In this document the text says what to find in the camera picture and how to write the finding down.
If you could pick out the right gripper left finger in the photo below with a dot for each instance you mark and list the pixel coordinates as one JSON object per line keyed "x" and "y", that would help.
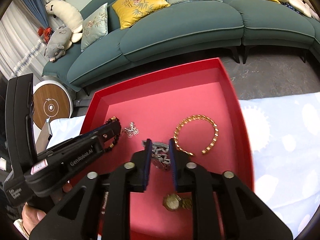
{"x": 107, "y": 196}

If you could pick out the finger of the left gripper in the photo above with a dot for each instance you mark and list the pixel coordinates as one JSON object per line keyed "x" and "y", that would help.
{"x": 108, "y": 135}

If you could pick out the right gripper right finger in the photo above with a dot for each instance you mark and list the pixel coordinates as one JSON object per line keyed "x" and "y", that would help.
{"x": 223, "y": 206}

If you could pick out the silver blue-dial watch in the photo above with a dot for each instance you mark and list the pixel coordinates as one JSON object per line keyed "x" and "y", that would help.
{"x": 160, "y": 156}

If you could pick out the red jewelry tray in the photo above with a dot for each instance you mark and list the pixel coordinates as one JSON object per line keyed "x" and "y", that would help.
{"x": 158, "y": 101}

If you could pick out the person's left hand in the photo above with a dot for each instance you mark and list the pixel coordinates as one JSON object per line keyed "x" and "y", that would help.
{"x": 32, "y": 216}

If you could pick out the silver pendant charm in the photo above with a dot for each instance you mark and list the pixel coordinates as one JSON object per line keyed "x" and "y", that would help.
{"x": 131, "y": 130}

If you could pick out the brown cloth pouch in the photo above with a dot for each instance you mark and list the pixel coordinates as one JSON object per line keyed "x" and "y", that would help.
{"x": 45, "y": 136}

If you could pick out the gold wristwatch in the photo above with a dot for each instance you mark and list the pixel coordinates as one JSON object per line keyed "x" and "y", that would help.
{"x": 174, "y": 202}

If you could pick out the round wooden exercise machine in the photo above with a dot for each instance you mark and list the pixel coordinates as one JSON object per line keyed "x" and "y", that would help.
{"x": 51, "y": 101}

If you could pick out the blue patterned tablecloth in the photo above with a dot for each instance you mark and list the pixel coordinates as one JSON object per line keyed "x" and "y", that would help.
{"x": 283, "y": 134}

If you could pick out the grey pig plush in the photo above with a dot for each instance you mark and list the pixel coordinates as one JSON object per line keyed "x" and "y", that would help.
{"x": 59, "y": 42}

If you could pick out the left pale blue cushion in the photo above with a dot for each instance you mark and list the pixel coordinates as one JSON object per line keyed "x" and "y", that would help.
{"x": 94, "y": 27}

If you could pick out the red curtain tassel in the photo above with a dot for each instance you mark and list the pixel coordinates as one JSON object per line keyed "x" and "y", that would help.
{"x": 45, "y": 34}

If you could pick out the white sheer curtain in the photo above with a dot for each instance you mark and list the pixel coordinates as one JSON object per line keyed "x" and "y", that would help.
{"x": 21, "y": 47}

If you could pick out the white cow plush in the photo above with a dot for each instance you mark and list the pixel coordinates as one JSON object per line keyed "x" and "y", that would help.
{"x": 69, "y": 15}

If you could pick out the teal sectional sofa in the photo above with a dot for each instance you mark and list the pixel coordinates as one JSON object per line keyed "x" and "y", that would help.
{"x": 182, "y": 28}

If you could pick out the left yellow embroidered cushion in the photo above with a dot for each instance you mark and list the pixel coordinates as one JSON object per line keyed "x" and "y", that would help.
{"x": 131, "y": 11}

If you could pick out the blue curtain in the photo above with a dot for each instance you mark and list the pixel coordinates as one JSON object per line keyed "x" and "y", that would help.
{"x": 37, "y": 7}

